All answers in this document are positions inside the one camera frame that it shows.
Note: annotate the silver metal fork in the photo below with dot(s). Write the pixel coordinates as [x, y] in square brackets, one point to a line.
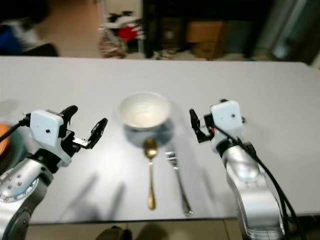
[179, 180]

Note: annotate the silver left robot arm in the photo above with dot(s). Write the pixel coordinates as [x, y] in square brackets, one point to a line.
[20, 187]

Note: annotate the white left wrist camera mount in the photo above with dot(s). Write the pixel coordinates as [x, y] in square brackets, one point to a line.
[46, 131]

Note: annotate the white ceramic bowl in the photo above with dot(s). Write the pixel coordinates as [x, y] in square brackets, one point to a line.
[145, 111]

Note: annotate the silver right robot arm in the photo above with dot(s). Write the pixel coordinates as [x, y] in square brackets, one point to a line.
[250, 185]

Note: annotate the red and white clutter pile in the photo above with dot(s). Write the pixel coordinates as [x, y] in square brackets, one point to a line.
[124, 33]

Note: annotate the gold metal spoon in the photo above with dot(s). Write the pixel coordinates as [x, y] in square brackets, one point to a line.
[150, 149]

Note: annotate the orange plate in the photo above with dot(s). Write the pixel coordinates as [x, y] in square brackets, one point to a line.
[4, 140]

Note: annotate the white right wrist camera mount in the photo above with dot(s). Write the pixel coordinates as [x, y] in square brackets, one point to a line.
[227, 119]

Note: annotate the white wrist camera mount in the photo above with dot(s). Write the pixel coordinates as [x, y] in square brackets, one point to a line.
[227, 119]
[46, 131]

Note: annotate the black shelf cabinet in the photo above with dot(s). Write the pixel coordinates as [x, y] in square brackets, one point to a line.
[162, 20]

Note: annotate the brown cardboard box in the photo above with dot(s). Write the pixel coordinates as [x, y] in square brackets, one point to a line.
[206, 39]

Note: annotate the grey metal appliance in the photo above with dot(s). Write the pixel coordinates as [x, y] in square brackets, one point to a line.
[295, 30]

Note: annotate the teal green plate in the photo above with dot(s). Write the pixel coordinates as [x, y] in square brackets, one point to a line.
[16, 150]

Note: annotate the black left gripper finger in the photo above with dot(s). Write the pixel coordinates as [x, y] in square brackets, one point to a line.
[69, 111]
[99, 132]

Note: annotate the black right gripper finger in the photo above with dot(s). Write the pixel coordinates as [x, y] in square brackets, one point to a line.
[197, 126]
[222, 100]

